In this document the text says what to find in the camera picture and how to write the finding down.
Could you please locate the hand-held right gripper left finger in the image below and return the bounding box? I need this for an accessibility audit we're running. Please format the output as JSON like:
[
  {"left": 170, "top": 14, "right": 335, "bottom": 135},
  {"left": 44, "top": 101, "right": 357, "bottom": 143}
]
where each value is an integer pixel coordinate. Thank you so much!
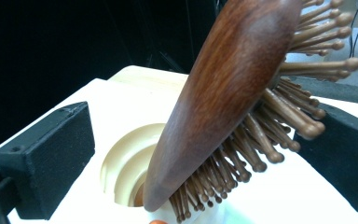
[{"left": 0, "top": 101, "right": 96, "bottom": 220}]

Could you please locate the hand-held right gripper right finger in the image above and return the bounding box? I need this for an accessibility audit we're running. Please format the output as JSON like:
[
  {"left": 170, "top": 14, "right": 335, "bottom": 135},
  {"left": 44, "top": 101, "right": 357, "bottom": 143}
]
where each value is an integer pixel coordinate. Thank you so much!
[{"left": 293, "top": 104, "right": 358, "bottom": 216}]

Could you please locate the cream ribbed cup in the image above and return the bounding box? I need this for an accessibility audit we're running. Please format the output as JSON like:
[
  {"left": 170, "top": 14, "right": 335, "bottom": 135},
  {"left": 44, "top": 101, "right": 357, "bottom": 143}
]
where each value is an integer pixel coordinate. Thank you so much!
[{"left": 100, "top": 122, "right": 231, "bottom": 224}]

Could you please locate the brown wooden hairbrush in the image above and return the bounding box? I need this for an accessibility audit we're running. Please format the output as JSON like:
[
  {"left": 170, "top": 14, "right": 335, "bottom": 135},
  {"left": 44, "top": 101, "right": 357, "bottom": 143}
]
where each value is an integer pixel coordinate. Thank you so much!
[{"left": 143, "top": 0, "right": 358, "bottom": 224}]

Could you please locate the cream plastic holder with hole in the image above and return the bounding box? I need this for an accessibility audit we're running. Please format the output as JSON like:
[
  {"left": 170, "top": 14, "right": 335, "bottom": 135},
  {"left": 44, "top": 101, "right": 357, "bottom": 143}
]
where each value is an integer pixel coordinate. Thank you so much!
[{"left": 0, "top": 77, "right": 358, "bottom": 224}]

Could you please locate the light wooden table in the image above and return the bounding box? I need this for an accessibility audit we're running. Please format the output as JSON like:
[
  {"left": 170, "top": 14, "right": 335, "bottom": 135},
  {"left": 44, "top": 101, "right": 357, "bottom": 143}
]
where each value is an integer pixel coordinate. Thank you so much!
[{"left": 107, "top": 64, "right": 190, "bottom": 86}]

